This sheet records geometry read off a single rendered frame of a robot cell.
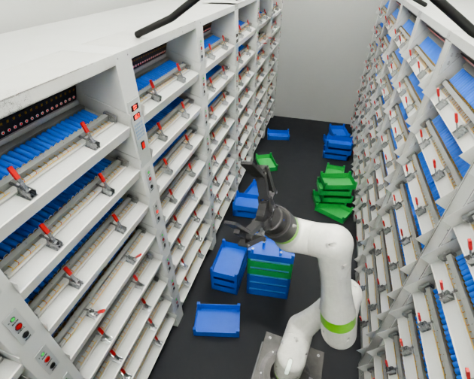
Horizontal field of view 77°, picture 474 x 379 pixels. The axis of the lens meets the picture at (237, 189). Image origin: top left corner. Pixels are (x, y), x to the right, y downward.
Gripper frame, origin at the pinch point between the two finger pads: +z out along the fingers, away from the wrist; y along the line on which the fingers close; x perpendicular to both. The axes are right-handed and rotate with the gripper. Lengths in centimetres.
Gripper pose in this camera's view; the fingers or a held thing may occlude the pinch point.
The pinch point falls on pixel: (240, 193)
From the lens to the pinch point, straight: 63.9
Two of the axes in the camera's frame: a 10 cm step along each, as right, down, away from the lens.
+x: 8.5, 0.8, -5.1
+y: 2.5, -9.3, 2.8
